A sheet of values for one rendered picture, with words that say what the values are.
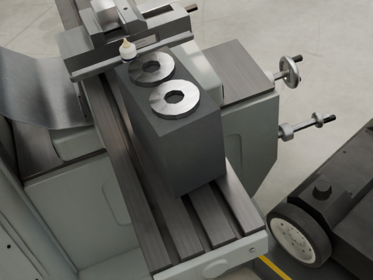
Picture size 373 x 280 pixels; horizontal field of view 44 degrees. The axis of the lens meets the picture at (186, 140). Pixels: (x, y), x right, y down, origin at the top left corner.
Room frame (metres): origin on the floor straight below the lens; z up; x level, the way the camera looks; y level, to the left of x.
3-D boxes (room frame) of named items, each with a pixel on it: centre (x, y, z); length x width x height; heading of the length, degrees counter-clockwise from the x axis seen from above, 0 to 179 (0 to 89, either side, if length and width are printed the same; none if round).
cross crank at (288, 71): (1.14, -0.35, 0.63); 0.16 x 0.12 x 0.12; 103
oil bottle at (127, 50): (0.93, 0.10, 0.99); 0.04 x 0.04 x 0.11
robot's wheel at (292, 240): (0.63, -0.26, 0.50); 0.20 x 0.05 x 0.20; 34
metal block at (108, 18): (1.04, 0.14, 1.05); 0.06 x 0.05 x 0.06; 15
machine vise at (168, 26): (1.05, 0.11, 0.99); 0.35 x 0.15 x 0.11; 105
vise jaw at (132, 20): (1.06, 0.09, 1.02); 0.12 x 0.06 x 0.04; 15
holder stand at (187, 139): (0.64, 0.02, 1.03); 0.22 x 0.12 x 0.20; 19
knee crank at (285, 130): (1.01, -0.41, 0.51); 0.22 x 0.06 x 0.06; 103
